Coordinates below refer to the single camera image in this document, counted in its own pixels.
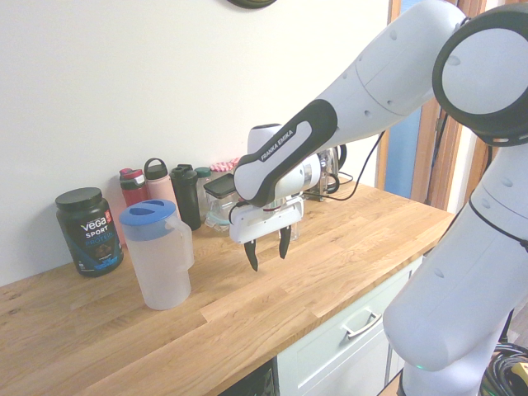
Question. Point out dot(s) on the stainless steel electric kettle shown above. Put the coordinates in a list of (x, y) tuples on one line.
[(336, 156)]

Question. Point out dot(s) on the red water bottle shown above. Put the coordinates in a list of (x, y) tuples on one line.
[(132, 185)]

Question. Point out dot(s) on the pink bottle with black cap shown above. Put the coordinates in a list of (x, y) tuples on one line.
[(158, 181)]

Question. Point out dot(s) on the wooden door with glass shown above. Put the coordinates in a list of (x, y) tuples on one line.
[(437, 156)]

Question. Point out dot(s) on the black round wall object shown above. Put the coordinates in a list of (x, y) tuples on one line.
[(251, 3)]

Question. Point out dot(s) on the black shaker bottle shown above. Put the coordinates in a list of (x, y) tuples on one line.
[(185, 194)]

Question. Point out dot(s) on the translucent pitcher with blue lid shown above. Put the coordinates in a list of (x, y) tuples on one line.
[(158, 264)]

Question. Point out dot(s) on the clear container black square lid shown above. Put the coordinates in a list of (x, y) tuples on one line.
[(218, 187)]

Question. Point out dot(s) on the glass container teal clip lid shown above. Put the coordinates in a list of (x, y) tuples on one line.
[(216, 220)]

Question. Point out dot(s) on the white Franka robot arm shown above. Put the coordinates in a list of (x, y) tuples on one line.
[(412, 74)]

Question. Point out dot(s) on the black Vega protein tub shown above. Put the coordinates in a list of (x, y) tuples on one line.
[(88, 235)]

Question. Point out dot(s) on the jar with green lid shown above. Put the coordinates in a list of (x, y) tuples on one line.
[(203, 175)]

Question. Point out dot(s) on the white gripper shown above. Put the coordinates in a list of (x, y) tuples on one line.
[(264, 222)]

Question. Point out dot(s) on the pale green cabinet drawer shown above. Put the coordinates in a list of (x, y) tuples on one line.
[(338, 350)]

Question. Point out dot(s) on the black dishwasher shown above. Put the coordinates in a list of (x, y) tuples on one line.
[(255, 381)]

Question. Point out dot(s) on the jar with red checkered lid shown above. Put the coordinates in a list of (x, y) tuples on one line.
[(222, 166)]

